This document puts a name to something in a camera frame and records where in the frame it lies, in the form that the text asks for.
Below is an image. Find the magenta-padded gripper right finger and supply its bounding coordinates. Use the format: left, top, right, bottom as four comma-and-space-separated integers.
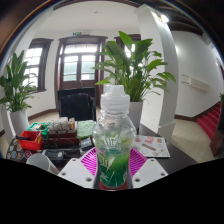
128, 147, 169, 190

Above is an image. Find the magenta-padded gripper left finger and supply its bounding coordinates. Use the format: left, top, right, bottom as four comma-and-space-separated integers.
57, 147, 98, 189

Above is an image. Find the clear bottle with green drink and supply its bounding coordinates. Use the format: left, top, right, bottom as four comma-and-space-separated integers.
92, 83, 138, 192

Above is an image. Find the printed paper sheet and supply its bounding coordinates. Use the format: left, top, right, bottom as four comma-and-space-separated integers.
133, 134, 172, 159

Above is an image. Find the green cloth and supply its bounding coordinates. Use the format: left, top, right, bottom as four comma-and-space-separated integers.
76, 119, 98, 140

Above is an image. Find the black electronic device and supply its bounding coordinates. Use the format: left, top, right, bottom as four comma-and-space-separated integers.
44, 148, 68, 162

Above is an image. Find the white mug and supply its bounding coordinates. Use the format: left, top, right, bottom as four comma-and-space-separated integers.
25, 152, 61, 176

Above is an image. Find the black chair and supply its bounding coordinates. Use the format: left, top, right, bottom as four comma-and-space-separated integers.
57, 87, 97, 122

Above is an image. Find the red plastic box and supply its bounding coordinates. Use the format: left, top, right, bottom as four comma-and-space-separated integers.
15, 129, 44, 152

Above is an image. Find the green and white box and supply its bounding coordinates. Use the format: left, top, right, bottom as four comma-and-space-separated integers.
27, 121, 51, 139

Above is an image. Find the potted plant in white pot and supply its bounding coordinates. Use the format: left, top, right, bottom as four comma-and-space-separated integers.
0, 49, 38, 136
94, 30, 177, 129

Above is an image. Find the red carpeted staircase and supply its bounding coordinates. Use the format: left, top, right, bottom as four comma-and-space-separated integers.
196, 101, 224, 141

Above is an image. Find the brown glazed double door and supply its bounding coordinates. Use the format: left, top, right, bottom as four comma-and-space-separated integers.
54, 34, 108, 109

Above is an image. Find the brown framed window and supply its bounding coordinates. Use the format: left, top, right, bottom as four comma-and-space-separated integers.
114, 33, 143, 68
23, 37, 54, 93

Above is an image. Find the white wall-mounted unit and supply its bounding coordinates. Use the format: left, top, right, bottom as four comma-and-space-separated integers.
180, 73, 211, 93

